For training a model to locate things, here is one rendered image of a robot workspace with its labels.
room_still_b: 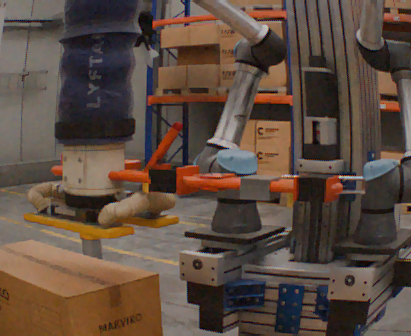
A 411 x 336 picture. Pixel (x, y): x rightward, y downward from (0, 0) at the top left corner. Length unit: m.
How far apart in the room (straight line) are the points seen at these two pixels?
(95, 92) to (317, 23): 0.79
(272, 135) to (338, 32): 7.59
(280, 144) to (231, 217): 7.53
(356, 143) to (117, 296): 0.84
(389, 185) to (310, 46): 0.57
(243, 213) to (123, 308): 0.50
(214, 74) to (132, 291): 8.43
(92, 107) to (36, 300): 0.54
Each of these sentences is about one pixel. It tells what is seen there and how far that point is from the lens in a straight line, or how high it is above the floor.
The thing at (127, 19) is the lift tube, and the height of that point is 1.64.
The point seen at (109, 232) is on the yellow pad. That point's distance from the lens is 1.42.
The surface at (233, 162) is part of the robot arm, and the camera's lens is 1.87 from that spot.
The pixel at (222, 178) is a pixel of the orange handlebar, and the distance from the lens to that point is 1.38.
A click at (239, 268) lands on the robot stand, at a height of 0.94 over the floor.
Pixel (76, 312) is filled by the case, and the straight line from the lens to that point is 1.52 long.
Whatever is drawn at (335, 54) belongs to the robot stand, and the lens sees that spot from 1.92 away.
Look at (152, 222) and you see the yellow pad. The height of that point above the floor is 1.12.
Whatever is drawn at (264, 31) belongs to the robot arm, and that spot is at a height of 1.65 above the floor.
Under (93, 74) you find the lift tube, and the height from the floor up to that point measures 1.49.
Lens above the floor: 1.40
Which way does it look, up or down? 5 degrees down
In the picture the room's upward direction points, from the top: straight up
